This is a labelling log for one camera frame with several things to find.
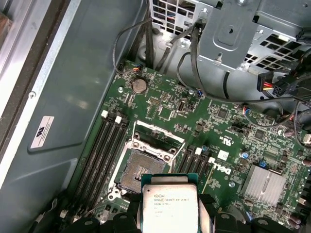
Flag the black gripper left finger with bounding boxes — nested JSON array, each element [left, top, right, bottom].
[[72, 193, 144, 233]]

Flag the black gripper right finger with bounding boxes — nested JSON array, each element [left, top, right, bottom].
[[198, 193, 294, 233]]

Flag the silver CPU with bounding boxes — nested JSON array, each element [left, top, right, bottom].
[[135, 172, 212, 233]]

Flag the metal socket cover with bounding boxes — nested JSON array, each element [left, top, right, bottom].
[[130, 119, 187, 162]]

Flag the CPU socket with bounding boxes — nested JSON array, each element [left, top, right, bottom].
[[108, 140, 178, 203]]

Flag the green RAM stick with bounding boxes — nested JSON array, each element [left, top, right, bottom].
[[198, 163, 215, 195]]

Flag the silver finned chipset heatsink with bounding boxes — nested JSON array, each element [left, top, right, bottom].
[[242, 164, 288, 207]]

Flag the green Dell motherboard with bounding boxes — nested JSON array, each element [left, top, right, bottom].
[[57, 59, 311, 233]]

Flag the white case label sticker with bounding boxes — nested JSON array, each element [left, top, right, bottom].
[[29, 115, 56, 149]]

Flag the round coin cell battery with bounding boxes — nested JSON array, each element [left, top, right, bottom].
[[131, 77, 148, 95]]

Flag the black and grey PC case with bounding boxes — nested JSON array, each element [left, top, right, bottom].
[[0, 0, 311, 233]]

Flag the black power connector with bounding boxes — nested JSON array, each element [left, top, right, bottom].
[[272, 80, 293, 97]]

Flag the metal drive cage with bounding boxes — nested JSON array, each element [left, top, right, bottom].
[[145, 0, 311, 72]]

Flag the dark round fan cable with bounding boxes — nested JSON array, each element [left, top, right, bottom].
[[176, 50, 207, 98]]

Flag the flat black cable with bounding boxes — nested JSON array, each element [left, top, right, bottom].
[[155, 24, 196, 71], [142, 13, 156, 70]]

